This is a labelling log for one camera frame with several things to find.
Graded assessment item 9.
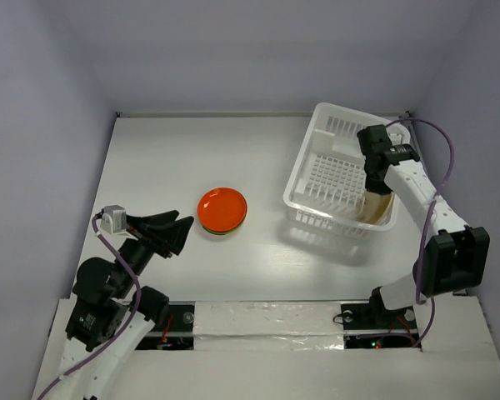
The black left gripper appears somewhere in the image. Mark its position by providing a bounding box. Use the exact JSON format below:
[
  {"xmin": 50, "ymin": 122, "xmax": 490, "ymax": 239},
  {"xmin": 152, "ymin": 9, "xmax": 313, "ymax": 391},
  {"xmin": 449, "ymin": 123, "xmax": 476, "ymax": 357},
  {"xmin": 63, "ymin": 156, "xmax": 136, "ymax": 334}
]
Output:
[{"xmin": 114, "ymin": 207, "xmax": 194, "ymax": 295}]

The orange plate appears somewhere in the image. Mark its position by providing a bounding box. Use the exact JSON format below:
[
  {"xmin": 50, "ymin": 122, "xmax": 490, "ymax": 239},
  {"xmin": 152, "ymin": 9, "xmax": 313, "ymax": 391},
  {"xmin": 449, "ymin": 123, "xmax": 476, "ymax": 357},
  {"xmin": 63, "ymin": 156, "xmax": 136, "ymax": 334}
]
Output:
[{"xmin": 197, "ymin": 187, "xmax": 248, "ymax": 231}]

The lime green plate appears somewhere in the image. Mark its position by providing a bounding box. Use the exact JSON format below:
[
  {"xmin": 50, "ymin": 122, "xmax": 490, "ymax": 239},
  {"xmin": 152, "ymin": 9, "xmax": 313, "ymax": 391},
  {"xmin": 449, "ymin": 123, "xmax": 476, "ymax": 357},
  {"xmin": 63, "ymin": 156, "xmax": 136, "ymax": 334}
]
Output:
[{"xmin": 202, "ymin": 225, "xmax": 241, "ymax": 236}]

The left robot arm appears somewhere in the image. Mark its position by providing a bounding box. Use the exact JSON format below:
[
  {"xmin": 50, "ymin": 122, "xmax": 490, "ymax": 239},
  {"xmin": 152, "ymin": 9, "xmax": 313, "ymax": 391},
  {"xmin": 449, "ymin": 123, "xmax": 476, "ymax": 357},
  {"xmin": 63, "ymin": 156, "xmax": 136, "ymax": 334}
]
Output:
[{"xmin": 48, "ymin": 205, "xmax": 195, "ymax": 399}]

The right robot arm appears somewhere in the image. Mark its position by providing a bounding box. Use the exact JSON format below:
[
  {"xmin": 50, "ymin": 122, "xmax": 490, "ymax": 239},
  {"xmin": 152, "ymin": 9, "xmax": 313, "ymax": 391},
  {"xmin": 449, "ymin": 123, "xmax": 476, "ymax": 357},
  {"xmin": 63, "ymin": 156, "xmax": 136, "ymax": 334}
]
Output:
[{"xmin": 357, "ymin": 125, "xmax": 490, "ymax": 327}]

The white plastic dish rack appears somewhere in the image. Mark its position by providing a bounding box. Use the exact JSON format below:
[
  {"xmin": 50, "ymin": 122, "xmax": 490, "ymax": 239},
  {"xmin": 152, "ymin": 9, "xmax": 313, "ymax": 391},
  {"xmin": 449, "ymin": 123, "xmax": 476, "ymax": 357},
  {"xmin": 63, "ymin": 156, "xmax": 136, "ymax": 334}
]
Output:
[{"xmin": 283, "ymin": 102, "xmax": 400, "ymax": 238}]

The beige plate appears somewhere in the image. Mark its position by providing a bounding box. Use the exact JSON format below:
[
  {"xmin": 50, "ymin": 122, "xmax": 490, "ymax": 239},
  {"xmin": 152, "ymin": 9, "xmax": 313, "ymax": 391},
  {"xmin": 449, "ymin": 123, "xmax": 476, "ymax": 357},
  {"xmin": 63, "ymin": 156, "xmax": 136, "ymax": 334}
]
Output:
[
  {"xmin": 377, "ymin": 193, "xmax": 395, "ymax": 225},
  {"xmin": 357, "ymin": 191, "xmax": 392, "ymax": 224}
]

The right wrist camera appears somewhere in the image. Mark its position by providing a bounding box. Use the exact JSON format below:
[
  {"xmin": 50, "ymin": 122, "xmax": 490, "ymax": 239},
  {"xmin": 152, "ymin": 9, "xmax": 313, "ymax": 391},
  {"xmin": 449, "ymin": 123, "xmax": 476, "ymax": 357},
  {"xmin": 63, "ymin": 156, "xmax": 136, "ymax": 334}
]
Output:
[{"xmin": 387, "ymin": 129, "xmax": 407, "ymax": 145}]

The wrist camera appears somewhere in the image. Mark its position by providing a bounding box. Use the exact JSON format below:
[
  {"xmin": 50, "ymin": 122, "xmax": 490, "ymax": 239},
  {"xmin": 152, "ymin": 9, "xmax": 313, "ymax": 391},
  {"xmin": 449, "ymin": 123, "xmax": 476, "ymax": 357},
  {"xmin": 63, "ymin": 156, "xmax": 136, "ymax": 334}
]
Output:
[
  {"xmin": 387, "ymin": 129, "xmax": 407, "ymax": 145},
  {"xmin": 93, "ymin": 205, "xmax": 128, "ymax": 237}
]

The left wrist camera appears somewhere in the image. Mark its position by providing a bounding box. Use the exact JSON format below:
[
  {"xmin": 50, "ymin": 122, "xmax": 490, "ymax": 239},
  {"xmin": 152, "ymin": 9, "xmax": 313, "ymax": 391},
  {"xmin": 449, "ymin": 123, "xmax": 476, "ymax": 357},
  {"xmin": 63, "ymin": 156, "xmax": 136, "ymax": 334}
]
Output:
[{"xmin": 93, "ymin": 205, "xmax": 128, "ymax": 237}]

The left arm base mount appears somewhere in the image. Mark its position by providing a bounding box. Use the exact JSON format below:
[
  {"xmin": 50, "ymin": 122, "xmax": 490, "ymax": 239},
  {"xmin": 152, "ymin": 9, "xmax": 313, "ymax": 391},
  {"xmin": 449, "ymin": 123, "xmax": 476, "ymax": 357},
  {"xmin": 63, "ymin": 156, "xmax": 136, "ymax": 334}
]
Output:
[{"xmin": 136, "ymin": 302, "xmax": 195, "ymax": 351}]

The foil covered front rail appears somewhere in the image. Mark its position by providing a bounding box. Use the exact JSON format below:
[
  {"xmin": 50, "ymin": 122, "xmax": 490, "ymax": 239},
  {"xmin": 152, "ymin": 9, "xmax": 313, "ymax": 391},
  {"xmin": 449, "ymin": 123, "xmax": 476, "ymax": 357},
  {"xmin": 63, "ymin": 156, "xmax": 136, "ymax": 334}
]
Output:
[{"xmin": 192, "ymin": 301, "xmax": 344, "ymax": 352}]

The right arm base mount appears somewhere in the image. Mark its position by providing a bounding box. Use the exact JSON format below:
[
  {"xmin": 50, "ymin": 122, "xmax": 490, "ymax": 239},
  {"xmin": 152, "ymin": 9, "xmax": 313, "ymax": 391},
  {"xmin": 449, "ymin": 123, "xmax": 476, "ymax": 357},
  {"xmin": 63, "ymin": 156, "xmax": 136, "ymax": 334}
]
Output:
[{"xmin": 332, "ymin": 287, "xmax": 420, "ymax": 350}]

